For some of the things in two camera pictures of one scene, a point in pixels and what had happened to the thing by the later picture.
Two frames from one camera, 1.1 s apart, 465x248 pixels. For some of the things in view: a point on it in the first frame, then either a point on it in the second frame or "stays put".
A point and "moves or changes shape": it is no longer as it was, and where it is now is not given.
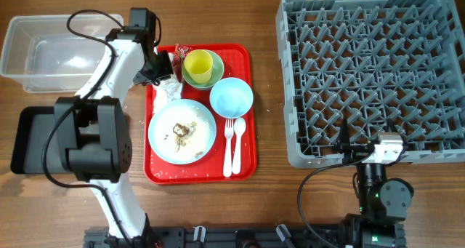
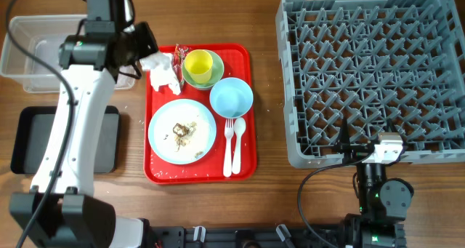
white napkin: (168, 89) moves or changes shape
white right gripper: (344, 139) stays put
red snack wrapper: (179, 55) stays put
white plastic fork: (229, 127) stays put
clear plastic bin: (56, 53) stays put
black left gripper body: (156, 68) -> (140, 42)
